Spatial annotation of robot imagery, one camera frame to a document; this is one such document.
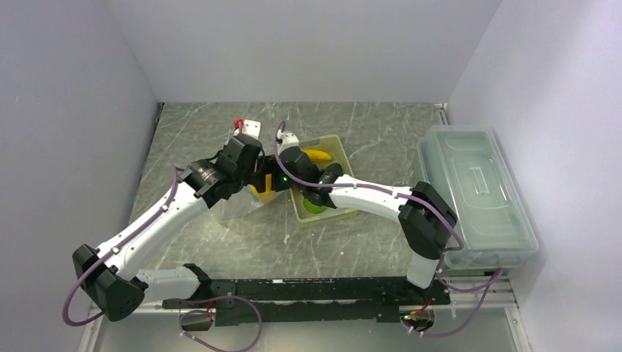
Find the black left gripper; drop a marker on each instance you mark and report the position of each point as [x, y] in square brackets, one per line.
[249, 180]

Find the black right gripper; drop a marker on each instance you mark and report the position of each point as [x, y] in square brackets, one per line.
[276, 185]

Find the yellow banana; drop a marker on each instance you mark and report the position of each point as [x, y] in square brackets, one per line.
[318, 156]

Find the yellow bell pepper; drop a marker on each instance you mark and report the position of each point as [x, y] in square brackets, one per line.
[266, 189]

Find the green bumpy fruit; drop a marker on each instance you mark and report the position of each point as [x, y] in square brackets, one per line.
[311, 208]

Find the pale yellow plastic basket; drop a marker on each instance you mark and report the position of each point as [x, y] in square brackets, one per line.
[332, 145]

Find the clear zip bag blue zipper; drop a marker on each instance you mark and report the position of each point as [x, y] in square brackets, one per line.
[246, 201]

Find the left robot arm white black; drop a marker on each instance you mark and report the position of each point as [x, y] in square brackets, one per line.
[111, 274]

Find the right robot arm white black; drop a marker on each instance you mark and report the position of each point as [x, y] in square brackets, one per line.
[426, 220]

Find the clear plastic lidded container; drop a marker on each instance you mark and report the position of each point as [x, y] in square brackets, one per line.
[465, 166]

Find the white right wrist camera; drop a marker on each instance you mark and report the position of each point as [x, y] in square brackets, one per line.
[285, 140]

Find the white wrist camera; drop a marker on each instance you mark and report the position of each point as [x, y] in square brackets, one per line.
[250, 128]
[285, 140]

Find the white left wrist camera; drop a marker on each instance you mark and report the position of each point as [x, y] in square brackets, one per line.
[250, 128]

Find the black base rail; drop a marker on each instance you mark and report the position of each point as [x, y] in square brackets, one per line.
[384, 299]

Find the aluminium frame rail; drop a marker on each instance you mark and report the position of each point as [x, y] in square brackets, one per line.
[499, 295]

